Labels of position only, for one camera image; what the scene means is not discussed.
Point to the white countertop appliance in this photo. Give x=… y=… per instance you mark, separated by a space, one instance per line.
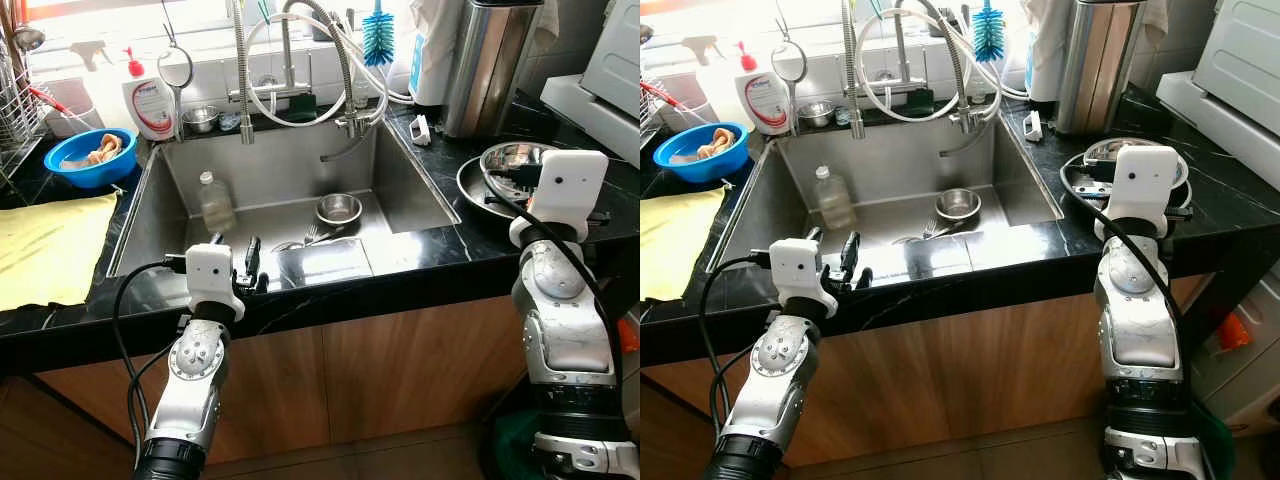
x=610 y=70
x=1235 y=80

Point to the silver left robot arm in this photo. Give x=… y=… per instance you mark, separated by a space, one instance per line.
x=195 y=355
x=775 y=360

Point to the orange object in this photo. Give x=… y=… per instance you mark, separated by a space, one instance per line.
x=628 y=333
x=1232 y=332

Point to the white red-pump soap bottle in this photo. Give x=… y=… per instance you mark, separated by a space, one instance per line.
x=762 y=105
x=148 y=110

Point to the steel round strainer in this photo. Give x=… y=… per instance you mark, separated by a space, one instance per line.
x=789 y=62
x=176 y=67

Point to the blue bottle brush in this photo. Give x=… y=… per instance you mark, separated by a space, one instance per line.
x=378 y=40
x=988 y=35

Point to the dark green sponge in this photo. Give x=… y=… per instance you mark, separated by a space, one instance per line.
x=302 y=108
x=920 y=102

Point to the clear plastic bottle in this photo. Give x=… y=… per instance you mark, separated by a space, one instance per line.
x=216 y=205
x=832 y=200

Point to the stainless steel sink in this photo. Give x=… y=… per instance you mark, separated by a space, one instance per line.
x=280 y=180
x=900 y=170

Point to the white spray bottle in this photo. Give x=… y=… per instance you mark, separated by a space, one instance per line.
x=705 y=48
x=95 y=52

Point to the small steel bowl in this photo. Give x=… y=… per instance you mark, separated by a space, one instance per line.
x=958 y=204
x=339 y=210

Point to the blue plastic bowl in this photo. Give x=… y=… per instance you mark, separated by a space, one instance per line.
x=80 y=172
x=690 y=168

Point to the small white clip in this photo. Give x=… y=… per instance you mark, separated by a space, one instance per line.
x=1032 y=125
x=421 y=130

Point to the green bag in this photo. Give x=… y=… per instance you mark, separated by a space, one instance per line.
x=510 y=445
x=1218 y=445

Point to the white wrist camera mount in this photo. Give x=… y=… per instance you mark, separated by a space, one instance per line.
x=1142 y=185
x=570 y=185
x=212 y=275
x=800 y=270

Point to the steel spring faucet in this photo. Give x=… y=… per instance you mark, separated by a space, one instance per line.
x=853 y=70
x=241 y=70

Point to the yellow cloth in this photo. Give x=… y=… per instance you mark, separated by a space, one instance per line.
x=675 y=240
x=50 y=250

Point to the steel ladle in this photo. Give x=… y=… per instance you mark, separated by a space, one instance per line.
x=28 y=38

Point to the beige item in bowl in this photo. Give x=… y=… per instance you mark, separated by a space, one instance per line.
x=718 y=145
x=105 y=148

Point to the steel cylinder canister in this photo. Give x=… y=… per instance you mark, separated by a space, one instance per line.
x=490 y=70
x=1100 y=70

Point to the white water purifier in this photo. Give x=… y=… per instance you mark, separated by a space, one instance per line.
x=1045 y=55
x=432 y=60

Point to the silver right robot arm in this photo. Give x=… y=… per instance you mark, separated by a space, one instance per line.
x=560 y=320
x=1135 y=320

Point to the steel fork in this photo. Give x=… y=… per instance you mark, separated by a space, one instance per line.
x=312 y=236
x=930 y=230

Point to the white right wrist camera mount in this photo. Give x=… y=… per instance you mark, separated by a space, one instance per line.
x=1142 y=185
x=570 y=185

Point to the wooden base cabinet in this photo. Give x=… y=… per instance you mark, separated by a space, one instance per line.
x=380 y=370
x=960 y=370

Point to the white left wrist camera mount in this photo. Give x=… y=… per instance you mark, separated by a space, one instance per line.
x=212 y=275
x=800 y=270

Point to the steel plate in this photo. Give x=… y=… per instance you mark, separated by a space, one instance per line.
x=1075 y=195
x=472 y=192

